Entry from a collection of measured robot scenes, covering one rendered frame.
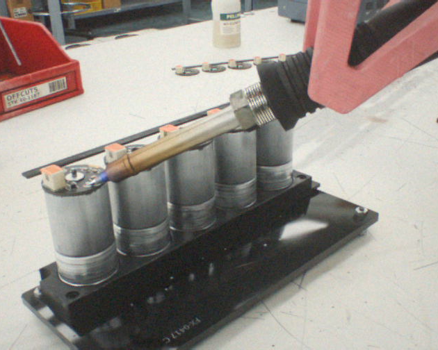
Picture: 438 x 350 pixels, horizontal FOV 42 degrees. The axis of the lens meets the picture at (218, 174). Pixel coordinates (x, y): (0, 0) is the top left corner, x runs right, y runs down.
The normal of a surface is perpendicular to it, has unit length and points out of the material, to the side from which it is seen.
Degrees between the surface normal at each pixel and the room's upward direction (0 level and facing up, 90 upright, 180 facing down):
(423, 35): 108
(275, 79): 42
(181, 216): 90
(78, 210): 90
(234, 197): 90
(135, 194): 90
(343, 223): 0
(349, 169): 0
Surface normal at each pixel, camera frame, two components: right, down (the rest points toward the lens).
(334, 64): -0.10, 0.57
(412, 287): -0.03, -0.90
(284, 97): 0.44, -0.04
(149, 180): 0.59, 0.33
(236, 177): 0.20, 0.42
